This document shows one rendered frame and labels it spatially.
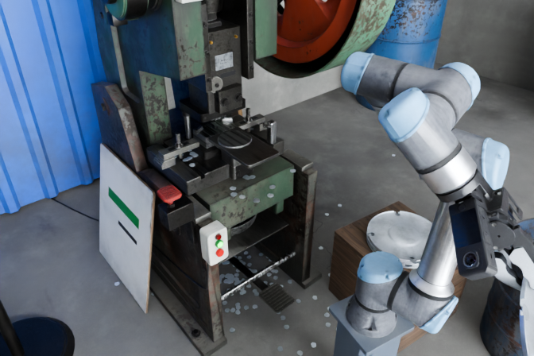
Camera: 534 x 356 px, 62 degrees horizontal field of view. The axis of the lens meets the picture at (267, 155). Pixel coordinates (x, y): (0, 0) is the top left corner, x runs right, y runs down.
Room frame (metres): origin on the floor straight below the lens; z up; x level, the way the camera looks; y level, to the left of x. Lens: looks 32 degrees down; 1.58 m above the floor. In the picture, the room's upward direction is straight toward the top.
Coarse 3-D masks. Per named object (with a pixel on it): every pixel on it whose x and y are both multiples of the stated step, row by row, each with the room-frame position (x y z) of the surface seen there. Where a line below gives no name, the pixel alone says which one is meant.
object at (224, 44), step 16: (208, 32) 1.41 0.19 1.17; (224, 32) 1.44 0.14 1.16; (224, 48) 1.44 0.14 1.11; (240, 48) 1.48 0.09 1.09; (224, 64) 1.43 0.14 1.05; (240, 64) 1.48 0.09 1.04; (224, 80) 1.43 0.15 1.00; (240, 80) 1.48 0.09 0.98; (192, 96) 1.47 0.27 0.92; (208, 96) 1.39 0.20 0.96; (224, 96) 1.40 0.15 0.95; (240, 96) 1.42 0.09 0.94; (208, 112) 1.39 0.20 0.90
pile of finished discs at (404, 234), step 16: (368, 224) 1.39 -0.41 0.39; (384, 224) 1.39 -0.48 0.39; (400, 224) 1.39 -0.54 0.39; (416, 224) 1.39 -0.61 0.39; (368, 240) 1.31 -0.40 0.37; (384, 240) 1.30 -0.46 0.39; (400, 240) 1.29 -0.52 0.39; (416, 240) 1.29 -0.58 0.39; (400, 256) 1.21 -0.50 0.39; (416, 256) 1.21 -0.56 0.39
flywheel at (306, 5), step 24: (288, 0) 1.73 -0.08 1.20; (312, 0) 1.64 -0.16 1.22; (336, 0) 1.55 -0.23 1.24; (360, 0) 1.45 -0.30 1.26; (288, 24) 1.73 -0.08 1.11; (312, 24) 1.63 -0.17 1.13; (336, 24) 1.50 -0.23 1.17; (288, 48) 1.68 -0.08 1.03; (312, 48) 1.58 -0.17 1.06; (336, 48) 1.55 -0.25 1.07
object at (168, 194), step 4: (160, 188) 1.13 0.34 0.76; (164, 188) 1.13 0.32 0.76; (168, 188) 1.13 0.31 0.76; (172, 188) 1.13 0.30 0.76; (176, 188) 1.13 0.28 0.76; (160, 192) 1.11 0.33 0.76; (164, 192) 1.11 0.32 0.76; (168, 192) 1.11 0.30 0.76; (172, 192) 1.11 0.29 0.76; (176, 192) 1.11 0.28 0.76; (180, 192) 1.11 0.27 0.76; (160, 196) 1.10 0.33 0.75; (164, 196) 1.09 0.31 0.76; (168, 196) 1.09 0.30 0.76; (172, 196) 1.09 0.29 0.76; (176, 196) 1.09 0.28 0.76; (180, 196) 1.10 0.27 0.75; (164, 200) 1.08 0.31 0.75; (168, 200) 1.07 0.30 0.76; (172, 200) 1.08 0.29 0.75
